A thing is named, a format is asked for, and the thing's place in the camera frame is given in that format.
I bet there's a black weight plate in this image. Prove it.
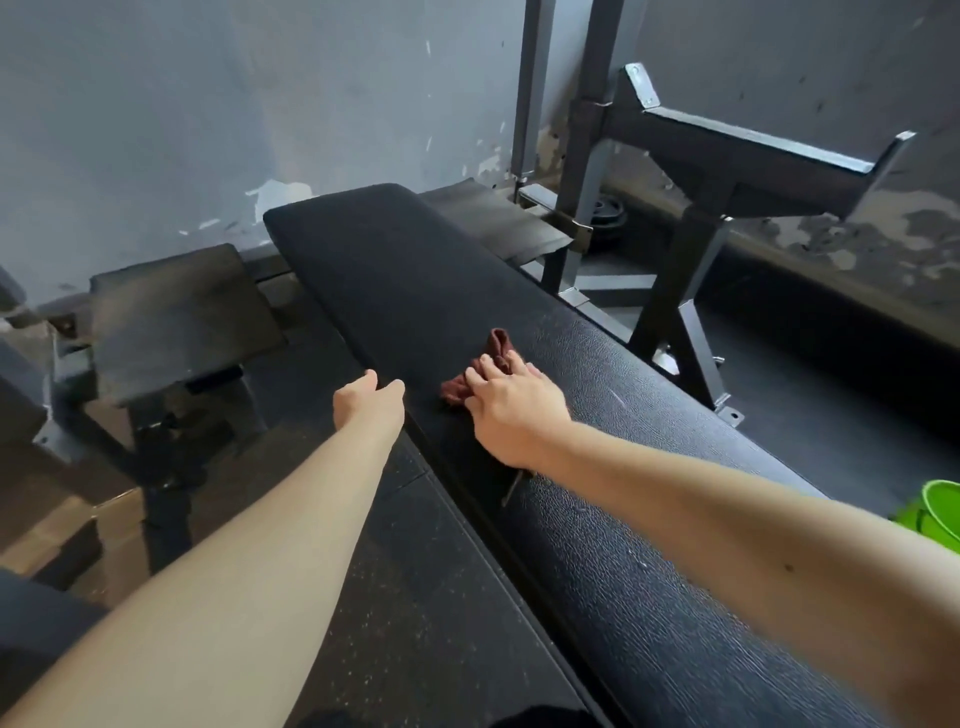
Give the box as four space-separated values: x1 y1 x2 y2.
588 192 629 243

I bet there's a green plastic bucket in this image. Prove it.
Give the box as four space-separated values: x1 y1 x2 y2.
891 479 960 557

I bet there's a person's left hand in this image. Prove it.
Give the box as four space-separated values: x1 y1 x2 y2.
333 368 407 438

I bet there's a black padded weight bench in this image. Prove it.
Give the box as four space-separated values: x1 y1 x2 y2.
263 182 890 728

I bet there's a person's right hand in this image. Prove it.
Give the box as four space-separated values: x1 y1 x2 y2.
462 351 573 471

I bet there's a person's left forearm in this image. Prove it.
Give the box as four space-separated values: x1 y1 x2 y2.
0 424 400 728

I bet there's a grey metal bench rack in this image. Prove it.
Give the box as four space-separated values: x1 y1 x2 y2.
509 0 918 430

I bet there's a dark red cleaning cloth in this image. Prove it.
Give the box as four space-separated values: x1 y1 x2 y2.
439 327 526 411

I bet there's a person's right forearm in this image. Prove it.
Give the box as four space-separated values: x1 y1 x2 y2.
529 420 960 728

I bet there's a dark grey machine frame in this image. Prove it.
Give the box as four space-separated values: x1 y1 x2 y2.
0 262 270 579

